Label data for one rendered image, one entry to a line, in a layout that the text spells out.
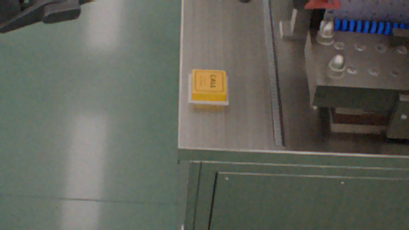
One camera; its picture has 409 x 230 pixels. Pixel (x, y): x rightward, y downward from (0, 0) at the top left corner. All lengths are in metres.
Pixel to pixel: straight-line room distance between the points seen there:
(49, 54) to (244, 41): 1.40
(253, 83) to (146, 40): 1.45
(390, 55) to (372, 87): 0.11
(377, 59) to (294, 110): 0.20
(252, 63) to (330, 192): 0.32
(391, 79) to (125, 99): 1.47
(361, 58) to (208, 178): 0.39
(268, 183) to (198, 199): 0.15
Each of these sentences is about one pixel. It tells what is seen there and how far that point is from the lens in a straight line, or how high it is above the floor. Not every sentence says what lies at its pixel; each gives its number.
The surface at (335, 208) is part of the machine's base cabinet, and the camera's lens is 1.72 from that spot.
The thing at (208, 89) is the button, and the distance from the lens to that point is 1.60.
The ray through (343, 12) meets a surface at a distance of 1.65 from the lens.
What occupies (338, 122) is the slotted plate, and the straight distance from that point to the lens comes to 1.61.
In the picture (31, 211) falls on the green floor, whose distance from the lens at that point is 2.56.
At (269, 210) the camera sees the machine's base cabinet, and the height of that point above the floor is 0.70.
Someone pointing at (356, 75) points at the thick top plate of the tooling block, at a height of 1.03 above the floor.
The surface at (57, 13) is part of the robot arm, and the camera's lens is 1.34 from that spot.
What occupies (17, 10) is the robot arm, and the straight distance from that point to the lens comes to 1.35.
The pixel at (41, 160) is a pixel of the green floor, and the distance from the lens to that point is 2.68.
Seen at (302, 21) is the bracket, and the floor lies 0.95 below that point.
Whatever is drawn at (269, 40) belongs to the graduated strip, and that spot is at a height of 0.90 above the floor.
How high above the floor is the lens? 2.07
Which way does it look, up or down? 47 degrees down
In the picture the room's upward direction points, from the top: 6 degrees clockwise
